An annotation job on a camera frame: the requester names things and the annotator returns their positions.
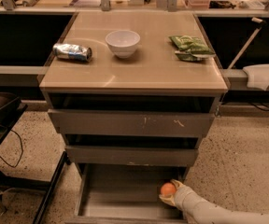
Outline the black cable on floor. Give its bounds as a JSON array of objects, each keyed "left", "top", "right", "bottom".
[{"left": 0, "top": 128, "right": 24, "bottom": 169}]

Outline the middle grey drawer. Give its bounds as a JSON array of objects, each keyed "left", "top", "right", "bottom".
[{"left": 65, "top": 146, "right": 198, "bottom": 167}]

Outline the top grey drawer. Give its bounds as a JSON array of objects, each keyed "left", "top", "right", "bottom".
[{"left": 49, "top": 109, "right": 214, "bottom": 137}]

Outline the white stick with handle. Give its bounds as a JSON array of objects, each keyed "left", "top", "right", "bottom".
[{"left": 228, "top": 17, "right": 266, "bottom": 69}]

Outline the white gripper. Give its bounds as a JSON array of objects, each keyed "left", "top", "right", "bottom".
[{"left": 159, "top": 179, "right": 204, "bottom": 213}]

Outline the orange fruit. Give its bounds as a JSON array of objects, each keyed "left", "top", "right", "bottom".
[{"left": 161, "top": 182, "right": 177, "bottom": 196}]

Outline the bottom open grey drawer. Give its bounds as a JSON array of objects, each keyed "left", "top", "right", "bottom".
[{"left": 65, "top": 164, "right": 187, "bottom": 224}]

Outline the crushed silver blue can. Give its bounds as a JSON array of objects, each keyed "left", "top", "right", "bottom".
[{"left": 52, "top": 43, "right": 92, "bottom": 62}]

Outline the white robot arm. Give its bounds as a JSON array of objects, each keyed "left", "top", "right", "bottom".
[{"left": 159, "top": 179, "right": 269, "bottom": 224}]

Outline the white ceramic bowl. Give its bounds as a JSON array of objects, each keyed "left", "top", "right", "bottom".
[{"left": 106, "top": 30, "right": 140, "bottom": 59}]

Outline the white curved base cover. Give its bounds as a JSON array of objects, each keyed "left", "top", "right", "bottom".
[{"left": 243, "top": 64, "right": 269, "bottom": 91}]

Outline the green snack bag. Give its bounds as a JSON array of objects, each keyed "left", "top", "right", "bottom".
[{"left": 169, "top": 35, "right": 216, "bottom": 62}]

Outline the grey drawer cabinet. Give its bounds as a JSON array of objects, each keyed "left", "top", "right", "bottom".
[{"left": 38, "top": 10, "right": 229, "bottom": 224}]

